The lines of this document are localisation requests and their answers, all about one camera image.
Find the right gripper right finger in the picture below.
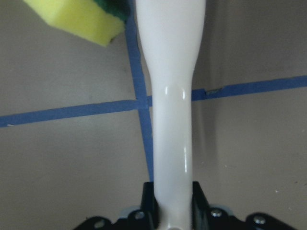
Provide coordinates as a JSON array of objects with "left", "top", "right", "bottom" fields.
[{"left": 192, "top": 182, "right": 294, "bottom": 230}]

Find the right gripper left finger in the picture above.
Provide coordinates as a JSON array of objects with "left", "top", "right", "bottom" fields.
[{"left": 75, "top": 182, "right": 159, "bottom": 230}]

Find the beige hand brush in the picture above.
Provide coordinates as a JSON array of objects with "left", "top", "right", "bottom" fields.
[{"left": 135, "top": 0, "right": 206, "bottom": 230}]

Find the yellow green sponge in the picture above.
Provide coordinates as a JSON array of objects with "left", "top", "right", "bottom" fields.
[{"left": 25, "top": 0, "right": 130, "bottom": 46}]

